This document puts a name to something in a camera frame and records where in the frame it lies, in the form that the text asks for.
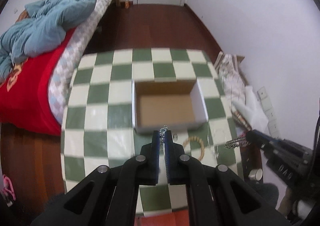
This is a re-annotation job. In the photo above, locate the thick silver chain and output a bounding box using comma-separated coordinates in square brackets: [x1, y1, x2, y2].
[223, 137, 249, 150]

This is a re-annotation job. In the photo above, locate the thin silver chain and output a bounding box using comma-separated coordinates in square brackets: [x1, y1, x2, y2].
[159, 124, 170, 153]

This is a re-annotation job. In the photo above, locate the white plastic sheet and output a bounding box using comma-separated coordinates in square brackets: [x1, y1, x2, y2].
[232, 86, 268, 133]

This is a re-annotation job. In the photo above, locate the white power strip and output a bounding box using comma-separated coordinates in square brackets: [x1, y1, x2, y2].
[257, 87, 280, 138]

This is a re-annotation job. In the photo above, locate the white cup on floor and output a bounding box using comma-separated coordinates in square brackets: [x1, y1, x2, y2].
[248, 168, 263, 182]

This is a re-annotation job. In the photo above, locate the dark grey fuzzy stool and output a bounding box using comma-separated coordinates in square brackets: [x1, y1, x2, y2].
[249, 182, 279, 208]

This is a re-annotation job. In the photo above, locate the green checkered tablecloth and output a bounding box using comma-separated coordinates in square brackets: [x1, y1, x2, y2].
[60, 48, 245, 217]

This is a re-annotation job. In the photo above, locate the floral patterned cloth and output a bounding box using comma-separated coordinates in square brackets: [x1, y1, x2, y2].
[214, 51, 251, 130]

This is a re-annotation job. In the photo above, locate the white cardboard box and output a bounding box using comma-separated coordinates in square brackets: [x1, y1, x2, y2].
[132, 80, 208, 134]

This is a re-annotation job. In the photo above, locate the pink object on floor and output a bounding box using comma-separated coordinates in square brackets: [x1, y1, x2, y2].
[1, 175, 16, 207]

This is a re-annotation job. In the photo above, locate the red bed sheet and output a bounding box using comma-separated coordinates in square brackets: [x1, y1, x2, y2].
[1, 28, 75, 136]

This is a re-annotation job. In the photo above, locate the checkered mattress cover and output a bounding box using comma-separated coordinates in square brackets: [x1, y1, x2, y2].
[48, 0, 112, 124]

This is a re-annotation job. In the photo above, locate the blue crumpled blanket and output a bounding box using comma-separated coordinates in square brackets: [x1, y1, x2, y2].
[1, 0, 97, 82]

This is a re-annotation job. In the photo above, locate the silver wire bangle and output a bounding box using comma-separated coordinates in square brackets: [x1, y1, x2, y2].
[207, 124, 226, 159]

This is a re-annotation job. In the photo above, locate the wooden bead bracelet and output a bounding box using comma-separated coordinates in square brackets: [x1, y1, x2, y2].
[183, 136, 206, 161]

